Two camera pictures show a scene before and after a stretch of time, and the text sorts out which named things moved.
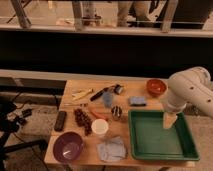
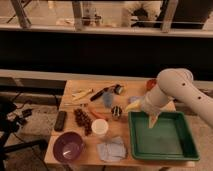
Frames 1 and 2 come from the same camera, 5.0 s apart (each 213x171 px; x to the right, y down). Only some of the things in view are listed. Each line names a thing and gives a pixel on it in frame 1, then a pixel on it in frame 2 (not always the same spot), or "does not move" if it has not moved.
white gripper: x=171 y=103 -> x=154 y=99
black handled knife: x=101 y=92 does not move
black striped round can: x=116 y=112 does not move
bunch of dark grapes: x=83 y=120 does not move
